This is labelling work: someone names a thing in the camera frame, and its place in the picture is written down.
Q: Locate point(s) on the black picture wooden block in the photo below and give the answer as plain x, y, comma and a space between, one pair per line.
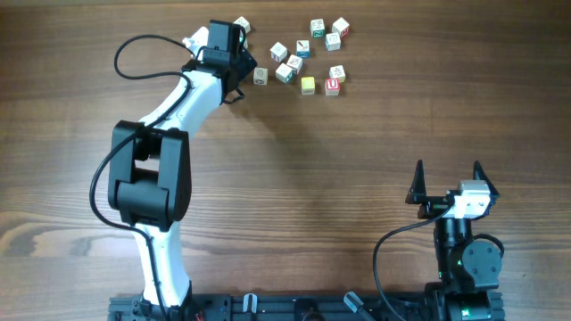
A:
260, 76

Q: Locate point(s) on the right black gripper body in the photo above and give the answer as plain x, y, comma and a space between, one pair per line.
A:
434, 207

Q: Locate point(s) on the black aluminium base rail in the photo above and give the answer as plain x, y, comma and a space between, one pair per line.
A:
351, 306

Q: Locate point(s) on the blue pattern wooden block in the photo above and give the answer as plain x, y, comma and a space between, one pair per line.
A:
243, 22

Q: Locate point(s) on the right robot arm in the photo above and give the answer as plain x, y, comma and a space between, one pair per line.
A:
469, 265

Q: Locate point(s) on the white red-sided block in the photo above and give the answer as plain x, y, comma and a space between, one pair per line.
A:
278, 52

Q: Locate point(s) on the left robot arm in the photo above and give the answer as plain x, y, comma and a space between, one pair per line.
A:
150, 182

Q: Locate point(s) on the yellow sided picture block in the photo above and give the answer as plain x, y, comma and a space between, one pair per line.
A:
338, 73

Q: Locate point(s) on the red U wooden block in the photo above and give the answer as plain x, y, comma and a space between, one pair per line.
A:
332, 86

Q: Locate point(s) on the red pattern tilted block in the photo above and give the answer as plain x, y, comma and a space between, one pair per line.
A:
295, 62

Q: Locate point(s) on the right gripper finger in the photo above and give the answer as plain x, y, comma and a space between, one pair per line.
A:
417, 190
479, 174

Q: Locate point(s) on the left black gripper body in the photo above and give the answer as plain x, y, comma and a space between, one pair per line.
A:
244, 62

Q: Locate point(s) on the yellow wooden block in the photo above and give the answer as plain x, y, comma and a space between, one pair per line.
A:
308, 85

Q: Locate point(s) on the green Z wooden block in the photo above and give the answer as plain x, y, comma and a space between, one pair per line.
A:
317, 28

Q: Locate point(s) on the blue brush picture block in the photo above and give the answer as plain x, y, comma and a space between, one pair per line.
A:
303, 48

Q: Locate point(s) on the blue sided picture block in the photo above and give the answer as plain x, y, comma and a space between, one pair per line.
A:
333, 41

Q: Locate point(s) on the teal sided wooden block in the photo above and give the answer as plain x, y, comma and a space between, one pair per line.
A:
284, 73

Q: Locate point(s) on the red sided corner block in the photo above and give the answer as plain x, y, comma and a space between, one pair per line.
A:
341, 27

